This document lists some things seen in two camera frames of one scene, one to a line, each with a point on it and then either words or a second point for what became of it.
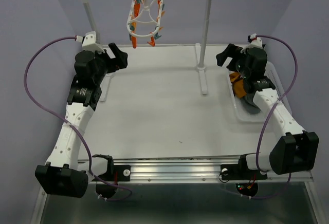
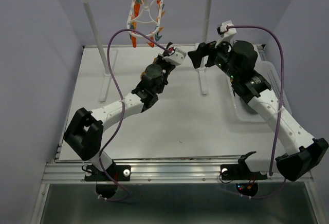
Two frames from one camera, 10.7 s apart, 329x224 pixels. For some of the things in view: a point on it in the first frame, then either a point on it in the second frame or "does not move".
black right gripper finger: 221,57 → 196,56
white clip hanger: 145,13 does not move
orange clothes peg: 136,11 does not move
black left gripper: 121,56 → 159,60
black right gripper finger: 232,50 → 205,49
